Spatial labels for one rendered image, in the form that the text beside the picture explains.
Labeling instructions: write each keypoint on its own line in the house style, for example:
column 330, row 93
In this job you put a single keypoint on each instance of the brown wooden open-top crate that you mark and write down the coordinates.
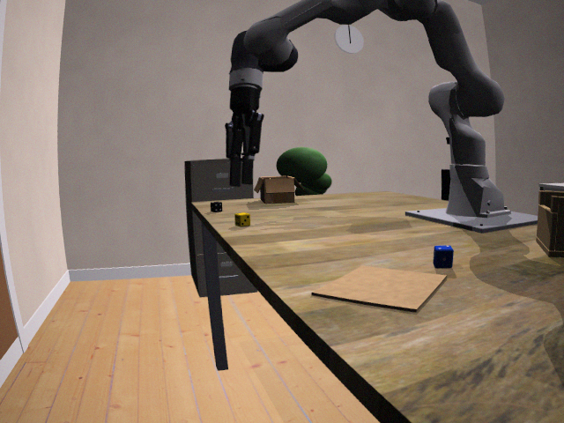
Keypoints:
column 550, row 230

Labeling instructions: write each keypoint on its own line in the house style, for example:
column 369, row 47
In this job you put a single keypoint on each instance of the yellow die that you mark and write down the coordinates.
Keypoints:
column 242, row 219

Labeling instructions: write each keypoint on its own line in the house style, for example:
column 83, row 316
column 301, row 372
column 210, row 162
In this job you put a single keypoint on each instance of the tan flat mat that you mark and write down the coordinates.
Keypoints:
column 384, row 288

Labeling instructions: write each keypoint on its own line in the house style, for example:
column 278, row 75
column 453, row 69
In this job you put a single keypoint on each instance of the open brown cardboard box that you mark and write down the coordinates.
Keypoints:
column 277, row 190

